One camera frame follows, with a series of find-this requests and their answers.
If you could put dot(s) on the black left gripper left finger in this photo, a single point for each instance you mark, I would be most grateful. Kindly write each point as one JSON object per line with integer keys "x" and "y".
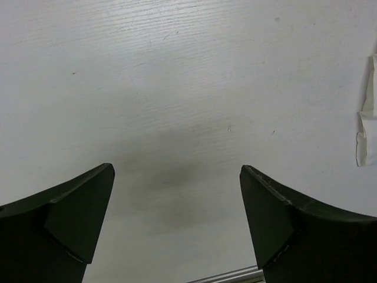
{"x": 51, "y": 236}

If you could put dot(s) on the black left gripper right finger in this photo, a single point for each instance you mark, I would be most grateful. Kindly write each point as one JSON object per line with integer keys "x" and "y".
{"x": 297, "y": 238}

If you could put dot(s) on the white pleated skirt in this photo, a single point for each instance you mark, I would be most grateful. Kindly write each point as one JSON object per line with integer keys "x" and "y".
{"x": 366, "y": 138}

